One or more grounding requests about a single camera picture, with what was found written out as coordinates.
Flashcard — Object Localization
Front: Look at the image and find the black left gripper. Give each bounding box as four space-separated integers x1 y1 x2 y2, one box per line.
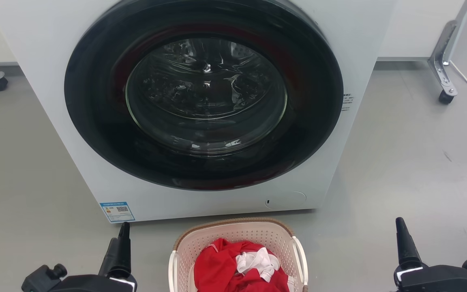
21 222 137 292

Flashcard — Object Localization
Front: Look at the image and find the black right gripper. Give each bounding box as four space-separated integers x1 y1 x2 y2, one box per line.
394 217 467 292

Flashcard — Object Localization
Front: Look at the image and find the cream perforated laundry basket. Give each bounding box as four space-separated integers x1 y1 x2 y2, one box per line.
168 218 309 292

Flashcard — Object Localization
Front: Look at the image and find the blue energy label sticker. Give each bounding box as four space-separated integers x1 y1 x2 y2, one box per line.
99 202 135 223

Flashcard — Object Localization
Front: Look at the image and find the red garment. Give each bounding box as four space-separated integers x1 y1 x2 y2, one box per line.
193 238 291 292

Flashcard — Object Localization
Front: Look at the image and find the round white filter cover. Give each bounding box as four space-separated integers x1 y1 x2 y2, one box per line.
264 191 307 210

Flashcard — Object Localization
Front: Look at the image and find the black round washer door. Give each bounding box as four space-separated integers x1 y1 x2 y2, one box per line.
64 0 344 191

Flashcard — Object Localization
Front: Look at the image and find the white garment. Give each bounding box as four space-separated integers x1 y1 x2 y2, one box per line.
235 247 281 283

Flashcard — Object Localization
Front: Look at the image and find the white front-load washing machine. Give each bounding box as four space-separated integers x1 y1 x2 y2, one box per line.
0 0 398 223

